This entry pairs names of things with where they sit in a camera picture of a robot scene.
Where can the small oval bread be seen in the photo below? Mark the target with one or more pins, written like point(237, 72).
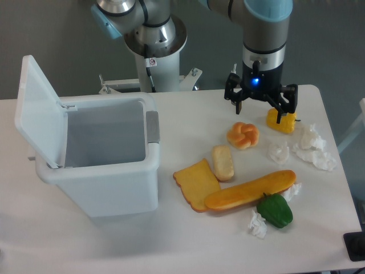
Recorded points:
point(222, 162)

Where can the green bell pepper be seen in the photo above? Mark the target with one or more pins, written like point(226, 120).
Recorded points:
point(275, 209)

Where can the crumpled tissue under baguette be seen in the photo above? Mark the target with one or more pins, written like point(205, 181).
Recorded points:
point(291, 192)

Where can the black device at edge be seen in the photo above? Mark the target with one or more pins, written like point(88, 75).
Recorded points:
point(354, 242)

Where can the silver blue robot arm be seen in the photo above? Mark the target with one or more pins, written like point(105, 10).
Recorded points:
point(265, 24)

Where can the white plastic trash bin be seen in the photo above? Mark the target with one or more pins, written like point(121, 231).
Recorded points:
point(112, 154)

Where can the toast bread slice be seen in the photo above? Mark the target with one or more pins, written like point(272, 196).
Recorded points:
point(196, 183)

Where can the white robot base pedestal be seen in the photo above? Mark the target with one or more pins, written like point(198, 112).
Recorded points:
point(157, 57)

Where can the white trash bin lid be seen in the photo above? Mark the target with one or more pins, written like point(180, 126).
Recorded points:
point(41, 117)

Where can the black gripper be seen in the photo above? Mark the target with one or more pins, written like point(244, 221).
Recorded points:
point(261, 80)

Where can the long baguette bread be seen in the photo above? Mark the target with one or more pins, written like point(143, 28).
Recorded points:
point(252, 191)

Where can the knotted bread roll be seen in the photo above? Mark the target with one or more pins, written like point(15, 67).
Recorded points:
point(243, 135)

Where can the crumpled tissue near pepper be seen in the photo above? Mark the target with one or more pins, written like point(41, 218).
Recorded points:
point(257, 225)

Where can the small crumpled white tissue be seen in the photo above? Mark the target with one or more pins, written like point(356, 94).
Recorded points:
point(279, 152)

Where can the large crumpled white tissue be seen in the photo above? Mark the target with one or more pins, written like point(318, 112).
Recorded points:
point(311, 149)

